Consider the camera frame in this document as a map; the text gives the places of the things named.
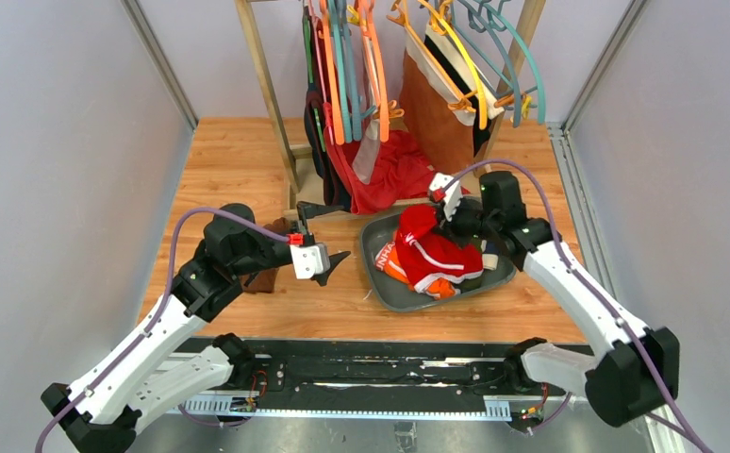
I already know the dark green underwear in basin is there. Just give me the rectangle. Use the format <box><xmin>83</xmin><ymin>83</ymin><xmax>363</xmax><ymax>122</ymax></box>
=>
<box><xmin>458</xmin><ymin>238</ymin><xmax>500</xmax><ymax>293</ymax></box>

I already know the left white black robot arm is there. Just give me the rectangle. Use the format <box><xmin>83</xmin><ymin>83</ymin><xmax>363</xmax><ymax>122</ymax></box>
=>
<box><xmin>35</xmin><ymin>202</ymin><xmax>345</xmax><ymax>452</ymax></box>

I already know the teal plastic hanger pair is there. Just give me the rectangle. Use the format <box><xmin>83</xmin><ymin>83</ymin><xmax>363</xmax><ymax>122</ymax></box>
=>
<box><xmin>327</xmin><ymin>1</ymin><xmax>373</xmax><ymax>143</ymax></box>

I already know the blue-grey plastic clip hanger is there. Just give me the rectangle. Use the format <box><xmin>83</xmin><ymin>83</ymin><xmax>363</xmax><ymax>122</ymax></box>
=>
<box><xmin>457</xmin><ymin>1</ymin><xmax>525</xmax><ymax>127</ymax></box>

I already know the large red garment hanging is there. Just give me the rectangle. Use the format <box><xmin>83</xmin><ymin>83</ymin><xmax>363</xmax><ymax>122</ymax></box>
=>
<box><xmin>313</xmin><ymin>126</ymin><xmax>436</xmax><ymax>215</ymax></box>

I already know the orange plastic hanger left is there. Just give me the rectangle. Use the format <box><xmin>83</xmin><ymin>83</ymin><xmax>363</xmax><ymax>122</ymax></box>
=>
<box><xmin>319</xmin><ymin>0</ymin><xmax>345</xmax><ymax>145</ymax></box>

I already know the grey plastic basin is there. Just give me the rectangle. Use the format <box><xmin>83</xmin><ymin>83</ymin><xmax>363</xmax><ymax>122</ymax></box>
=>
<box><xmin>360</xmin><ymin>205</ymin><xmax>516</xmax><ymax>312</ymax></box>

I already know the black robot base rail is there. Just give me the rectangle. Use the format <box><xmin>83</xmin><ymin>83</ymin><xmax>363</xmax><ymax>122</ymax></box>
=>
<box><xmin>152</xmin><ymin>336</ymin><xmax>597</xmax><ymax>432</ymax></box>

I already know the brown cloth on table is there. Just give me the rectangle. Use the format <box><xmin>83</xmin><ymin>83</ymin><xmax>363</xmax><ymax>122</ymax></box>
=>
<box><xmin>242</xmin><ymin>217</ymin><xmax>290</xmax><ymax>294</ymax></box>

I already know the brown underwear on hanger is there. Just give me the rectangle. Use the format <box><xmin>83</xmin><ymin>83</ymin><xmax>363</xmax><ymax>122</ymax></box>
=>
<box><xmin>399</xmin><ymin>53</ymin><xmax>474</xmax><ymax>175</ymax></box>

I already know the orange clip hanger with brown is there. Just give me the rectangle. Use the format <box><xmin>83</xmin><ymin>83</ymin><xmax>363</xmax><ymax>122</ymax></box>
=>
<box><xmin>388</xmin><ymin>1</ymin><xmax>476</xmax><ymax>115</ymax></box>

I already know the yellow plastic clip hanger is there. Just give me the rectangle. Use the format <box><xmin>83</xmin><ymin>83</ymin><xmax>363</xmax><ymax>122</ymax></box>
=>
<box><xmin>418</xmin><ymin>0</ymin><xmax>489</xmax><ymax>130</ymax></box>

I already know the orange plastic hanger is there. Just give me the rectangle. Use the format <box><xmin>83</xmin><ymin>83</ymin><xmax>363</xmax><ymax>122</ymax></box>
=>
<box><xmin>355</xmin><ymin>1</ymin><xmax>404</xmax><ymax>143</ymax></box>
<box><xmin>319</xmin><ymin>0</ymin><xmax>345</xmax><ymax>145</ymax></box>

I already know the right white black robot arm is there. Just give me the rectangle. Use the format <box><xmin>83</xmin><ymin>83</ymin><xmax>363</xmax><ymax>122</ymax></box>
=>
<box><xmin>428</xmin><ymin>171</ymin><xmax>680</xmax><ymax>428</ymax></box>

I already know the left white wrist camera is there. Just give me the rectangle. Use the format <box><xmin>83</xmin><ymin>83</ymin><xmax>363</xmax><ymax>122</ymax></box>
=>
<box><xmin>290</xmin><ymin>243</ymin><xmax>329</xmax><ymax>279</ymax></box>

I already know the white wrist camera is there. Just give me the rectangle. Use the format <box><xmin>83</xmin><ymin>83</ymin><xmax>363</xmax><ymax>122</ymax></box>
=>
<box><xmin>428</xmin><ymin>173</ymin><xmax>463</xmax><ymax>221</ymax></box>
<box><xmin>290</xmin><ymin>243</ymin><xmax>329</xmax><ymax>279</ymax></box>

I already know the orange plastic hanger right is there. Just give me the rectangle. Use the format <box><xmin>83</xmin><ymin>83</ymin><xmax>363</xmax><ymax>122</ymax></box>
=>
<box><xmin>355</xmin><ymin>1</ymin><xmax>404</xmax><ymax>143</ymax></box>

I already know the orange underwear in basin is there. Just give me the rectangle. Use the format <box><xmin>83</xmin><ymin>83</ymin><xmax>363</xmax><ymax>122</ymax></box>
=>
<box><xmin>374</xmin><ymin>242</ymin><xmax>460</xmax><ymax>300</ymax></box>

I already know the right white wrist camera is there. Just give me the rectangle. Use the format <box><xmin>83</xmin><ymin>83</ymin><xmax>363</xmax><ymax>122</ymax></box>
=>
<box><xmin>428</xmin><ymin>173</ymin><xmax>463</xmax><ymax>221</ymax></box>

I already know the black underwear cream waistband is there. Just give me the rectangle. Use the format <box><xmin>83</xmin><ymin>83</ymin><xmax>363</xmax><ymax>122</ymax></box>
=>
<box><xmin>423</xmin><ymin>25</ymin><xmax>505</xmax><ymax>156</ymax></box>

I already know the wooden clothes rack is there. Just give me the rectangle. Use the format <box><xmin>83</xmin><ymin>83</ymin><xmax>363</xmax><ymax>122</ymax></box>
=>
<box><xmin>234</xmin><ymin>0</ymin><xmax>546</xmax><ymax>218</ymax></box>

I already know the red underwear white trim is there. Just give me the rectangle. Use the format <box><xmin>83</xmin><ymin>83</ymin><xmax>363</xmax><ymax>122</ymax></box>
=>
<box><xmin>394</xmin><ymin>205</ymin><xmax>482</xmax><ymax>290</ymax></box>

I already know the teal plastic clip hanger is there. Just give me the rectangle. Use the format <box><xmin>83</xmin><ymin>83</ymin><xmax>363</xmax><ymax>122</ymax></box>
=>
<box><xmin>456</xmin><ymin>1</ymin><xmax>548</xmax><ymax>127</ymax></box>

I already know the dark navy garment hanging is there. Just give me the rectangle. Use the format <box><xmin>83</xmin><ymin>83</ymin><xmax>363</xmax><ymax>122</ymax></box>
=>
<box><xmin>302</xmin><ymin>4</ymin><xmax>351</xmax><ymax>212</ymax></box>

